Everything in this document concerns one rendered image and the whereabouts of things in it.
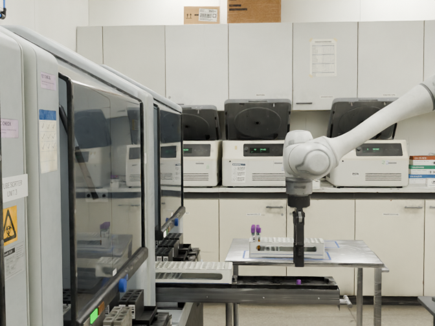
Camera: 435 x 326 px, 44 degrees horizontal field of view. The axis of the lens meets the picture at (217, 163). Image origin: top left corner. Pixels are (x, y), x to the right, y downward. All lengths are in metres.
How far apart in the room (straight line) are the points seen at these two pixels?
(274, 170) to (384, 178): 0.82
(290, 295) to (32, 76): 1.24
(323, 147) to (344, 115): 2.88
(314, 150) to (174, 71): 2.99
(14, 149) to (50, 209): 0.16
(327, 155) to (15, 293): 1.03
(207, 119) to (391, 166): 1.47
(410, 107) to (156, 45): 2.95
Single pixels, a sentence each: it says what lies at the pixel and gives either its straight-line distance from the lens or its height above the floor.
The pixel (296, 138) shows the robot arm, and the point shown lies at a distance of 1.75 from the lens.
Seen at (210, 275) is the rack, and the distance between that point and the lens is 1.93.
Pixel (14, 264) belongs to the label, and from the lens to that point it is 0.78.
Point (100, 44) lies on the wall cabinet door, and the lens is 4.62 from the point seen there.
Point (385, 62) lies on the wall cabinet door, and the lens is 4.56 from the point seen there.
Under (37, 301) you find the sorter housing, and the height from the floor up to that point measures 1.06.
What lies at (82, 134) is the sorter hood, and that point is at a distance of 0.99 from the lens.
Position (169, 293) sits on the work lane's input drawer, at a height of 0.78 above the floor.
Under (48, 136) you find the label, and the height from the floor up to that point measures 1.31.
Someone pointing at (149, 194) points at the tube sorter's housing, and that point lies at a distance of 1.68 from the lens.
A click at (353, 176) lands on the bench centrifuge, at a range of 4.19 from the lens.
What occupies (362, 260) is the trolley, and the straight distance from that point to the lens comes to 2.19.
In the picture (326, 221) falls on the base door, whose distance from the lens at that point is 4.20.
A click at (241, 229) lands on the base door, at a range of 4.16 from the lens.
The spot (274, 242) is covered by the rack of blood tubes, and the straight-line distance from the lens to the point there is 2.18.
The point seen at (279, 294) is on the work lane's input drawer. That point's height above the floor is 0.79.
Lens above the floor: 1.31
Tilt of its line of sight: 3 degrees down
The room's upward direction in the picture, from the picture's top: straight up
